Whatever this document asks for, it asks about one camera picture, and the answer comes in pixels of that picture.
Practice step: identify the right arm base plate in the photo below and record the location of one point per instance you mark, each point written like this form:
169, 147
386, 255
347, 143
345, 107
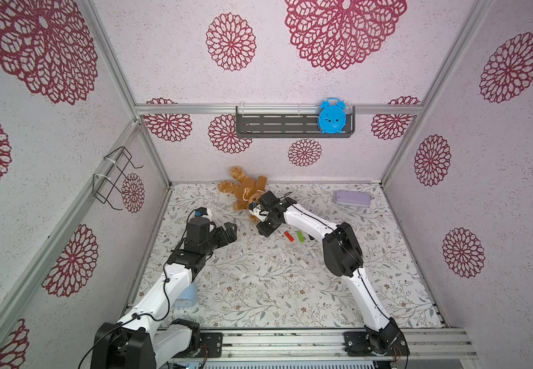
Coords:
362, 344

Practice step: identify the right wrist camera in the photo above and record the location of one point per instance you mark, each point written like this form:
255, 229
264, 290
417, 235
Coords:
257, 211

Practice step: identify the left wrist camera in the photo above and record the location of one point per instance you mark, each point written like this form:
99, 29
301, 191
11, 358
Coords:
204, 213

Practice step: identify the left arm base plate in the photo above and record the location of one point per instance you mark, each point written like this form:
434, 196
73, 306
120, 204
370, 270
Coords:
203, 345

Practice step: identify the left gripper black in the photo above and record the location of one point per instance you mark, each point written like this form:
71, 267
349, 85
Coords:
231, 234

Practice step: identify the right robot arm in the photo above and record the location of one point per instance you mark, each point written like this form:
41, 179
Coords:
343, 257

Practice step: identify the green usb drive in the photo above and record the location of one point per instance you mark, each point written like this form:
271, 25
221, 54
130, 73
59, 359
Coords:
300, 236

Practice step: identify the purple rectangular case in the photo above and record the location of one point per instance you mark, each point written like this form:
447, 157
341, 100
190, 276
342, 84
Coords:
352, 198

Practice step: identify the black wire wall rack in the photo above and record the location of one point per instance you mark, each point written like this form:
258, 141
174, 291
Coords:
109, 182

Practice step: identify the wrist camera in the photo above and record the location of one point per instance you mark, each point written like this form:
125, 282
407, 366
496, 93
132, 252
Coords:
257, 211
204, 213

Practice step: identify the blue alarm clock toy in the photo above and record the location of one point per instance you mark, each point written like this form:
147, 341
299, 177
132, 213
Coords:
332, 117

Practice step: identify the light blue cup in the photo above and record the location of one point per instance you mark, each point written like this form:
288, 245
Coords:
188, 298

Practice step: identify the brown teddy bear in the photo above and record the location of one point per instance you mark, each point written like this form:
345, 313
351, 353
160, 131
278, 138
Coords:
244, 188

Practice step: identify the aluminium front rail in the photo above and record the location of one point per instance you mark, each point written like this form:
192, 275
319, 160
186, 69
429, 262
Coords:
327, 344

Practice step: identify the grey wall shelf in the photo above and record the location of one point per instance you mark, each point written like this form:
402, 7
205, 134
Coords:
270, 125

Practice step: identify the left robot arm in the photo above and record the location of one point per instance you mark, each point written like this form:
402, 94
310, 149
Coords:
136, 341

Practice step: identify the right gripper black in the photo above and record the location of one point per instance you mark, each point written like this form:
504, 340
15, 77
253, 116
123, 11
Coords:
266, 217

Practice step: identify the red usb drive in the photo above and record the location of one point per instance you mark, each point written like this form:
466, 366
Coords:
289, 236

